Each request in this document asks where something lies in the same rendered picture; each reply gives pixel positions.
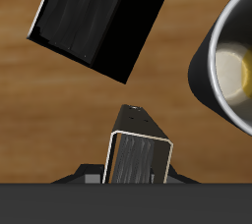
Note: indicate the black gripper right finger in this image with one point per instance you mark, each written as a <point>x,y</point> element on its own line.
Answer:
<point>177,176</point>

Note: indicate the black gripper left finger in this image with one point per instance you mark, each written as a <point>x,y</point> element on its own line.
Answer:
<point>86,173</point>

